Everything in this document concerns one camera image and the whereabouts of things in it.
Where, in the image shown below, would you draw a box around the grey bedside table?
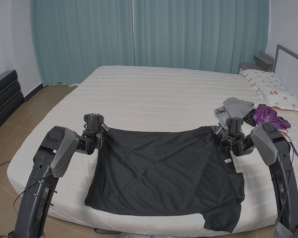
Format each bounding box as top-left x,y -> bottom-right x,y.
239,51 -> 274,74

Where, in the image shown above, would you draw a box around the pale pink pillow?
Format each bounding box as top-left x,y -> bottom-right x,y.
273,106 -> 298,114

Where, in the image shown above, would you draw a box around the black T-shirt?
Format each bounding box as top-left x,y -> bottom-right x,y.
84,126 -> 246,233

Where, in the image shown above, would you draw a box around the grey knit garment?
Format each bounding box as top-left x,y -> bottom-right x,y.
214,97 -> 255,133

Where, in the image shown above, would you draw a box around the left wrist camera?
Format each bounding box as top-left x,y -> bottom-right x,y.
99,122 -> 110,136

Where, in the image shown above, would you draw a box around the black shiny garment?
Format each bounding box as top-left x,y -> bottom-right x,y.
243,109 -> 257,127

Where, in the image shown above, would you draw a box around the white printed pillow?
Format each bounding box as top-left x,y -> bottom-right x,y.
240,69 -> 298,112

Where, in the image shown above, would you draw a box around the purple satin garment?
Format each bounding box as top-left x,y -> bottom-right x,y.
254,104 -> 298,159

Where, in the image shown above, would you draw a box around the bed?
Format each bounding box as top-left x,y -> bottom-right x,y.
7,44 -> 298,234

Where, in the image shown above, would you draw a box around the blue-green curtain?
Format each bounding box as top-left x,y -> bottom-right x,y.
134,0 -> 268,73
30,0 -> 135,87

